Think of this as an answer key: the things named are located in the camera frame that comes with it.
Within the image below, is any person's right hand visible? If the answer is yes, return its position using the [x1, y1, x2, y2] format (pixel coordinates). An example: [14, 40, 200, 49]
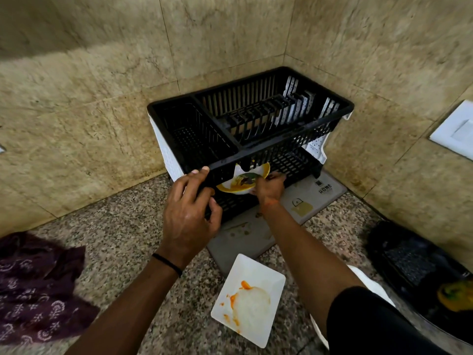
[251, 172, 287, 205]

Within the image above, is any person's left hand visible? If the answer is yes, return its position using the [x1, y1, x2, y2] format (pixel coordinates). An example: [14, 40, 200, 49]
[157, 166, 223, 271]

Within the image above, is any yellow patterned bowl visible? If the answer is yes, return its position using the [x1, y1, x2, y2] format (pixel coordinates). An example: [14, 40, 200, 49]
[216, 162, 271, 195]

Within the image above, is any black plastic dish rack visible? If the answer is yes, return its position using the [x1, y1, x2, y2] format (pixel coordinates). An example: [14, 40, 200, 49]
[147, 66, 355, 224]

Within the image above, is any person's right forearm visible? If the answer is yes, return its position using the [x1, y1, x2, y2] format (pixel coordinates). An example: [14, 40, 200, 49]
[259, 201, 367, 335]

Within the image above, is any person's left forearm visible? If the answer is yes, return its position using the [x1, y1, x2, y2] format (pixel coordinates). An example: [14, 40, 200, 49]
[66, 253, 183, 355]

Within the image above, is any orange wrist thread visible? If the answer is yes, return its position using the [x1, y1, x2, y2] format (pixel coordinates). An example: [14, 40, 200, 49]
[259, 198, 280, 215]

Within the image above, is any grey drying mat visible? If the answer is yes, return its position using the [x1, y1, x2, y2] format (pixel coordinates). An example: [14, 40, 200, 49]
[207, 170, 348, 276]

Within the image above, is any black wristband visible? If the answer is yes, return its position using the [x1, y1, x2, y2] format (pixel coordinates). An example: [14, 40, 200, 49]
[152, 253, 183, 278]

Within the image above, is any white square stained plate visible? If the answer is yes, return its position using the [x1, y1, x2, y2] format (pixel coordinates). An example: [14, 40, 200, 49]
[211, 254, 287, 349]

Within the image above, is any white round dish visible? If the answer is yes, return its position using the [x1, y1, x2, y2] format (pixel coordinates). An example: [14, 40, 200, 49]
[310, 265, 396, 350]

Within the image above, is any black tray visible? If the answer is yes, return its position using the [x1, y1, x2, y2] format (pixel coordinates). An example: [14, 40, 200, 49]
[365, 220, 473, 345]

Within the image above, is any black sleeve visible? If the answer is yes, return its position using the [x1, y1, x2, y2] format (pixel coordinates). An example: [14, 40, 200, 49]
[327, 286, 451, 355]

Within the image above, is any purple patterned cloth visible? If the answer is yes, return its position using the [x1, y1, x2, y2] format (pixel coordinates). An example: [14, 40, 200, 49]
[0, 231, 100, 346]

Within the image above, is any yellow food scrap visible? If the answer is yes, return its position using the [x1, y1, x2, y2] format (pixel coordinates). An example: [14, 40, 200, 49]
[437, 280, 473, 313]

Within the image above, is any white wall switch plate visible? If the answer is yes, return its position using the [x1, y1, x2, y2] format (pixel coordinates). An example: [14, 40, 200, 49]
[429, 100, 473, 161]

